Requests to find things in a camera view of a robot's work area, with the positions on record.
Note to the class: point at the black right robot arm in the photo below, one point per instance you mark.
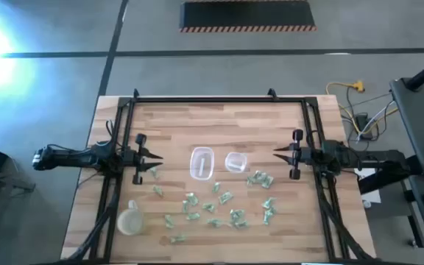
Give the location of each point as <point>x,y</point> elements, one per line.
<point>374,158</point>

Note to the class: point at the large clear plastic container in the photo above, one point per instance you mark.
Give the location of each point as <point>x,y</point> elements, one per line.
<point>201,163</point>

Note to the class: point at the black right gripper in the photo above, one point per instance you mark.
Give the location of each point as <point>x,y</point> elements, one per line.
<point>303,156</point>

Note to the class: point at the black aluminium table frame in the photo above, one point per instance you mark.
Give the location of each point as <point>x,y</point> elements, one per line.
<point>215,99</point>

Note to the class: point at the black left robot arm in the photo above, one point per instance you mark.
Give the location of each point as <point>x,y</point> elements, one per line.
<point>68,159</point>

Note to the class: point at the white paper sheet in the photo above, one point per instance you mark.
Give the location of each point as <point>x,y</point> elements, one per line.
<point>374,197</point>

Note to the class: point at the black frame clamp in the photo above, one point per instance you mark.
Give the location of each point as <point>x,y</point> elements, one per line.
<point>135,92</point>
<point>272,93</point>

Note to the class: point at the small clear plastic container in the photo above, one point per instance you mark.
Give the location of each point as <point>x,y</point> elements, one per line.
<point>236,162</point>

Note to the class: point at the black stand base beam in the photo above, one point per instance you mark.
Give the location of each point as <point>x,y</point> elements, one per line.
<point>388,176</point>

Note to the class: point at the black power brick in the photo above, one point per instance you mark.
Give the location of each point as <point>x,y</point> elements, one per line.
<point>363,123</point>

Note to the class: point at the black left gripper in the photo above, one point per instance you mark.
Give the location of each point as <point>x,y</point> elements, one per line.
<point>131,160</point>

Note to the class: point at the clear plastic measuring cup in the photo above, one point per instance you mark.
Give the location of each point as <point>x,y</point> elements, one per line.
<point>130,221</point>

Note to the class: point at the grey equipment stand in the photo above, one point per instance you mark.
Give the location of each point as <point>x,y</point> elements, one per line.
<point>17,182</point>

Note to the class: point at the black hazard-striped floor mat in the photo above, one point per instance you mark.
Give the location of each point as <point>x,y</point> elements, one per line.
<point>247,13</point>

